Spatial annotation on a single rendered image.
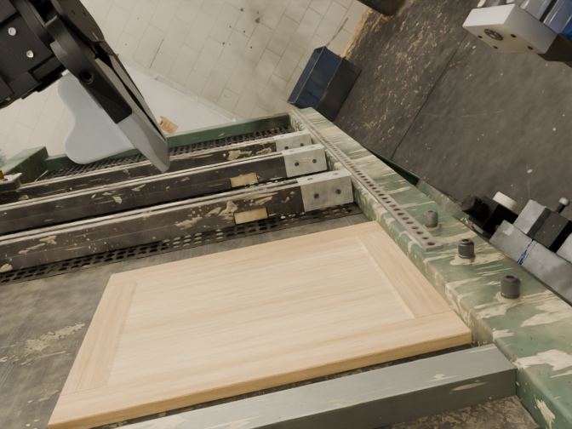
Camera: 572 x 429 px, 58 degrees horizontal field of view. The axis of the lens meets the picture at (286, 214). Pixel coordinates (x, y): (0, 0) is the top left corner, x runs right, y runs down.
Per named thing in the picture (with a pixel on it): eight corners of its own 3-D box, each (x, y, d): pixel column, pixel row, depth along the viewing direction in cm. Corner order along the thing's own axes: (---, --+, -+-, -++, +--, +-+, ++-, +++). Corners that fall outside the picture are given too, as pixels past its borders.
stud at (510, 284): (523, 299, 69) (523, 279, 68) (506, 302, 68) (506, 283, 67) (513, 290, 71) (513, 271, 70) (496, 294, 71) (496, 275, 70)
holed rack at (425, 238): (443, 248, 86) (443, 244, 86) (426, 251, 86) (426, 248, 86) (296, 110, 240) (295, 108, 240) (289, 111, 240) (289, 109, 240)
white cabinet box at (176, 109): (318, 168, 473) (105, 53, 417) (288, 221, 485) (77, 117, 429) (306, 154, 530) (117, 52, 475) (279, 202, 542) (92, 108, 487)
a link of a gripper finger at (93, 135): (117, 202, 39) (32, 100, 36) (180, 160, 39) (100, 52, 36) (108, 215, 37) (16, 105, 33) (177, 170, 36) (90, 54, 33)
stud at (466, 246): (477, 259, 81) (477, 242, 80) (462, 262, 81) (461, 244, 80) (470, 252, 83) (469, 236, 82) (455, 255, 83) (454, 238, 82)
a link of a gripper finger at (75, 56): (121, 119, 38) (38, 11, 35) (140, 105, 37) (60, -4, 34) (108, 130, 33) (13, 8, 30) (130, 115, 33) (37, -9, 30)
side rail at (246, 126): (293, 137, 236) (288, 114, 233) (52, 183, 229) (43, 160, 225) (290, 134, 244) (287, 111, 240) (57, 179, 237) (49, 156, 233)
